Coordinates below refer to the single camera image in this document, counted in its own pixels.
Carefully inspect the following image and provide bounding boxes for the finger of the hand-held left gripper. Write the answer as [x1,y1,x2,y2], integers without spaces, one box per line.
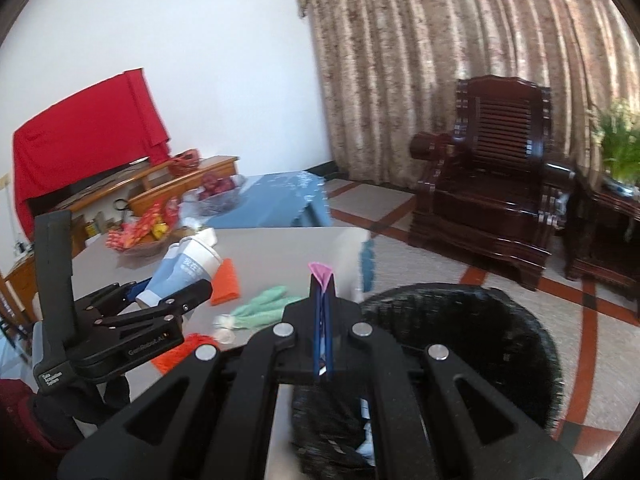
[75,280,151,318]
[92,279,213,329]

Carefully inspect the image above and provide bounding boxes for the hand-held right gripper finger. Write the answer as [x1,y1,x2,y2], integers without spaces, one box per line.
[322,280,583,480]
[57,277,323,480]

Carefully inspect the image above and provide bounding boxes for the white and blue box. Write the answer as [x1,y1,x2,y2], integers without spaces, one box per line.
[135,234,223,308]

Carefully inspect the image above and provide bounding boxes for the black lined trash bin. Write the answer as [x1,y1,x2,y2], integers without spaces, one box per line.
[290,284,563,480]

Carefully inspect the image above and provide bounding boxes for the person's left forearm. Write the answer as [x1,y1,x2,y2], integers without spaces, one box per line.
[0,379,76,463]

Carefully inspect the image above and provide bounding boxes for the person's left hand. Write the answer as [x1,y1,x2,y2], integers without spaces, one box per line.
[30,375,132,441]

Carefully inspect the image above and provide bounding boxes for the green rubber glove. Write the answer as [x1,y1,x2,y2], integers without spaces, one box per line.
[230,286,306,331]

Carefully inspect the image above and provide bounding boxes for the woven basket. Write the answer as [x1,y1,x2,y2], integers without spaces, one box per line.
[117,232,191,259]

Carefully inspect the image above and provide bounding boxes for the white knotted rag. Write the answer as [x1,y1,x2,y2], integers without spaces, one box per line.
[212,314,236,343]

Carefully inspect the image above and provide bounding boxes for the pile of red snack packets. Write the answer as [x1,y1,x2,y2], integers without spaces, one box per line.
[106,200,181,251]

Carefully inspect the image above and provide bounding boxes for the grey table cover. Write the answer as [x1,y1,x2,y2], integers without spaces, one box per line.
[32,227,373,376]

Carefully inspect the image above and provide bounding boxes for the glass fruit bowl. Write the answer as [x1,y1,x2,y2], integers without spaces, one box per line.
[182,177,246,216]

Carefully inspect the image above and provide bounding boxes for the wooden television cabinet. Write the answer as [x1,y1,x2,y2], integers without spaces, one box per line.
[0,156,240,321]

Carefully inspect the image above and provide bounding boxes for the blue tablecloth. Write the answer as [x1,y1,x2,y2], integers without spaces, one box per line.
[205,172,331,231]

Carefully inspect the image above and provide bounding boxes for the red cloth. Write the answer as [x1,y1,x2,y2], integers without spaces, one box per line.
[12,67,171,231]

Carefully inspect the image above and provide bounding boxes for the dark wooden armchair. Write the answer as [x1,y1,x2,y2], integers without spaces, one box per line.
[407,76,578,291]

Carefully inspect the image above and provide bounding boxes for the floral beige curtain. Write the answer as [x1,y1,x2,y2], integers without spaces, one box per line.
[292,0,640,186]

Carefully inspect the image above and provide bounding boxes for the dark wooden side table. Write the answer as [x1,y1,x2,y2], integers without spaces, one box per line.
[565,180,640,321]

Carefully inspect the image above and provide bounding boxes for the potted green plant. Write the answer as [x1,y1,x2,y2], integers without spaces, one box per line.
[590,100,640,196]

